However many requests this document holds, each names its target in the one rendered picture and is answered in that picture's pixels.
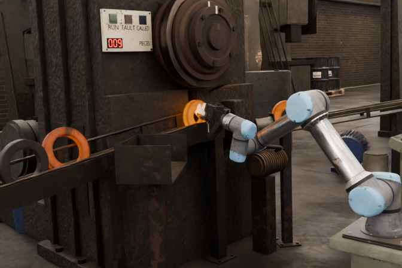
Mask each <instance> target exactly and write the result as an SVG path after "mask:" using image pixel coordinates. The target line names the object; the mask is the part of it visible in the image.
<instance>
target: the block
mask: <svg viewBox="0 0 402 268"><path fill-rule="evenodd" d="M221 104H222V105H224V107H225V108H228V109H230V113H231V114H233V115H236V116H238V117H240V118H243V119H245V113H244V101H243V100H241V99H227V100H223V101H222V102H221ZM232 137H233V132H231V131H229V130H226V129H225V138H223V145H228V146H231V144H232Z"/></svg>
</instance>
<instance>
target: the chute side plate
mask: <svg viewBox="0 0 402 268"><path fill-rule="evenodd" d="M208 124H209V131H210V130H211V129H212V128H213V126H214V125H215V124H214V123H208ZM208 124H201V125H197V126H193V127H190V128H187V129H184V130H180V131H178V132H175V133H171V134H186V137H187V147H189V146H192V145H194V144H198V143H201V142H207V141H212V140H215V138H211V139H209V137H208V136H207V134H208V133H209V132H208ZM111 167H115V158H114V152H113V153H110V154H107V155H104V156H100V157H97V158H95V159H91V160H88V161H86V162H82V163H79V164H76V165H73V166H70V167H66V168H64V169H60V170H57V171H54V172H51V173H48V174H45V175H42V176H38V177H36V178H32V179H29V180H27V181H23V182H20V183H17V184H14V185H11V186H8V187H5V188H2V189H0V215H1V214H4V213H6V212H9V211H12V210H14V209H17V208H20V207H22V206H26V205H28V204H31V203H34V202H37V201H39V200H42V199H45V198H48V197H50V196H54V195H56V194H59V193H62V192H64V191H67V190H70V189H72V188H75V187H78V186H81V185H84V184H86V183H89V182H92V181H95V180H97V179H100V178H103V177H106V176H108V168H111Z"/></svg>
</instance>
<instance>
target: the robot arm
mask: <svg viewBox="0 0 402 268"><path fill-rule="evenodd" d="M218 104H219V103H215V105H212V104H209V103H208V104H206V103H204V104H203V106H202V105H201V104H198V107H197V109H196V111H195V112H194V113H195V114H196V115H197V117H198V118H200V119H201V120H204V121H206V122H209V123H214V124H215V125H214V126H213V128H212V129H211V130H210V131H209V133H208V134H207V136H208V137H209V139H211V138H216V137H217V135H218V134H219V133H220V132H221V130H222V129H223V128H224V129H226V130H229V131H231V132H233V137H232V144H231V148H230V156H229V157H230V159H231V160H233V161H234V162H244V161H245V159H246V155H248V154H251V153H254V152H257V151H261V150H263V149H265V148H266V147H267V146H268V145H269V144H271V143H272V142H274V141H276V140H277V139H279V138H281V137H283V136H284V135H286V134H287V133H289V132H290V131H292V130H294V129H296V128H297V127H299V126H301V128H302V129H303V130H305V131H309V132H310V134H311V135H312V136H313V138H314V139H315V140H316V142H317V143H318V145H319V146H320V147H321V149H322V150H323V152H324V153H325V155H326V156H327V158H328V159H329V161H330V162H331V164H332V165H333V166H334V168H335V169H336V170H337V172H338V173H339V175H340V176H341V177H342V179H343V180H344V182H345V184H346V185H345V190H346V192H347V193H348V194H349V200H348V201H349V205H350V207H351V208H352V210H353V211H354V212H355V213H357V214H358V215H360V216H363V217H367V219H366V223H365V229H366V230H367V231H368V232H369V233H373V234H375V235H381V236H398V235H402V213H401V182H400V176H399V175H398V174H396V173H389V172H367V171H365V170H364V169H363V167H362V166H361V165H360V163H359V161H358V160H357V159H356V158H355V156H354V155H353V153H352V152H351V151H350V149H349V148H348V146H347V145H346V144H345V142H344V141H343V139H342V138H341V137H340V135H339V134H338V133H337V131H336V130H335V128H334V127H333V126H332V124H331V123H330V122H329V120H328V112H327V111H328V110H329V107H330V100H329V98H328V96H327V95H326V94H325V93H324V92H322V91H320V90H309V91H305V92H298V93H295V94H293V95H291V96H290V97H289V99H288V100H287V103H286V114H285V115H284V116H282V117H281V118H279V119H278V120H276V121H274V122H273V123H272V124H270V125H268V126H267V127H265V128H264V129H262V130H261V131H259V132H258V133H256V132H257V126H256V125H255V124H254V123H252V122H250V121H249V120H245V119H243V118H240V117H238V116H236V115H233V114H231V113H230V109H228V108H225V107H224V105H222V104H219V105H220V106H217V105H218Z"/></svg>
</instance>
